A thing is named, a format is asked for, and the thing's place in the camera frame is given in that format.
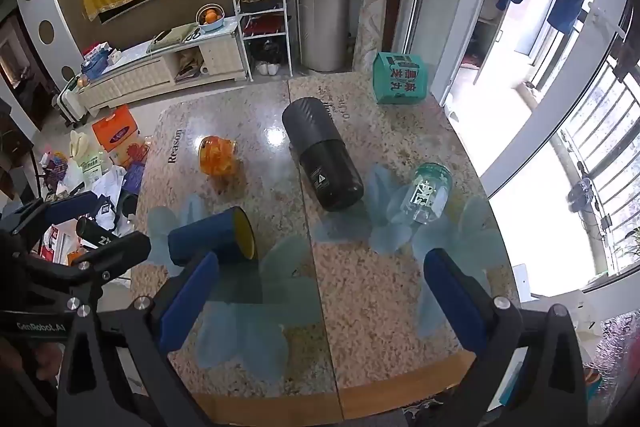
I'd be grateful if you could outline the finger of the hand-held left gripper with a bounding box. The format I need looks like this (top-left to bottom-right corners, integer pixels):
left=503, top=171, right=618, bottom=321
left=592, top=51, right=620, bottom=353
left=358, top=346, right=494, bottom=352
left=30, top=231, right=152, bottom=289
left=0, top=191, right=106, bottom=234

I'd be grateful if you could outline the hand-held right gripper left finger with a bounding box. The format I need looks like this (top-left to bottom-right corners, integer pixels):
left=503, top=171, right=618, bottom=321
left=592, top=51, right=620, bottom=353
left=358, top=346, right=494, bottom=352
left=55, top=251, right=221, bottom=427

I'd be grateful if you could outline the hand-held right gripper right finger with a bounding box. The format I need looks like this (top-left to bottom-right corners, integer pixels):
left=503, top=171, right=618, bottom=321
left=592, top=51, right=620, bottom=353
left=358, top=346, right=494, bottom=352
left=423, top=249, right=593, bottom=427

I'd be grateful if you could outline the blue cup yellow inside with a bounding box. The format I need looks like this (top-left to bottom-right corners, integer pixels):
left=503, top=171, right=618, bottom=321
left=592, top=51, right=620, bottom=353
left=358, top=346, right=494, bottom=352
left=167, top=206, right=256, bottom=265

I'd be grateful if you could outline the clear glass cup green rim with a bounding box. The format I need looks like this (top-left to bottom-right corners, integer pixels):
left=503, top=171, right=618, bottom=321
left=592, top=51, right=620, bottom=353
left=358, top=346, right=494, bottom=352
left=387, top=163, right=453, bottom=225

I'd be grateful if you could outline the black insulated cup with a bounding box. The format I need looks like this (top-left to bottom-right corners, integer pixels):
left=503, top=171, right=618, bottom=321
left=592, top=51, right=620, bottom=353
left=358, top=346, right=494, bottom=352
left=281, top=98, right=365, bottom=212

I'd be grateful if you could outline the black cylindrical bottle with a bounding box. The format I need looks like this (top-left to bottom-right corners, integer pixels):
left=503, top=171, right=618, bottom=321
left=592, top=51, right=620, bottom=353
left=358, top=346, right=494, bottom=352
left=76, top=217, right=118, bottom=253

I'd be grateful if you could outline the white green bag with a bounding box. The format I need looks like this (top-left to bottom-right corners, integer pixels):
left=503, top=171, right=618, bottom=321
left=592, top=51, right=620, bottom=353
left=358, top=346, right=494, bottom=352
left=70, top=130, right=108, bottom=188

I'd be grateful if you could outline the orange carton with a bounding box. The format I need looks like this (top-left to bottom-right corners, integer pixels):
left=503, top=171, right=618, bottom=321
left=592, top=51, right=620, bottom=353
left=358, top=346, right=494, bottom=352
left=92, top=105, right=138, bottom=152

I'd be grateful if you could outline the white suitcase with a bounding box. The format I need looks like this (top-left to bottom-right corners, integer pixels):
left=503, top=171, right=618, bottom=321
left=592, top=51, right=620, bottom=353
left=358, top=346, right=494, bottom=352
left=56, top=79, right=86, bottom=128

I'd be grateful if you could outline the blue tissue pack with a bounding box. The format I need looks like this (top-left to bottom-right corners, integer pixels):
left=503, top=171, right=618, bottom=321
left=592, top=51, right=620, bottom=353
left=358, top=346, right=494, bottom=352
left=81, top=52, right=121, bottom=80

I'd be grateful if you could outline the white TV cabinet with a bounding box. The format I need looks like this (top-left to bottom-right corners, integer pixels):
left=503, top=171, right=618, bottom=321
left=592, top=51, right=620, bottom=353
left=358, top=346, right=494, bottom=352
left=77, top=19, right=248, bottom=118

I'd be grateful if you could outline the balcony railing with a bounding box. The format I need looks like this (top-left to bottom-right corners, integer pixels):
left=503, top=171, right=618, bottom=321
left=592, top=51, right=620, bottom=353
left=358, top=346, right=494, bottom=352
left=530, top=7, right=640, bottom=278

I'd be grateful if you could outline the green tissue box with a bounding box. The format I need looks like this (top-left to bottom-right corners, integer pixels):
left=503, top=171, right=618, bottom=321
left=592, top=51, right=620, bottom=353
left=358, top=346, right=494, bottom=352
left=372, top=52, right=430, bottom=105

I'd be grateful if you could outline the bowl of oranges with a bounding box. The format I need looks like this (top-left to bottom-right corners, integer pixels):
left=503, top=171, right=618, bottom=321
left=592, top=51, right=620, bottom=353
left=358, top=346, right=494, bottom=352
left=196, top=4, right=225, bottom=32

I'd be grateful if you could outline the white shelf rack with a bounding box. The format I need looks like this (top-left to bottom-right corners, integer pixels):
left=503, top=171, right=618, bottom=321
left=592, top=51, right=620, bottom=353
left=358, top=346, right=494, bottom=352
left=228, top=0, right=293, bottom=80

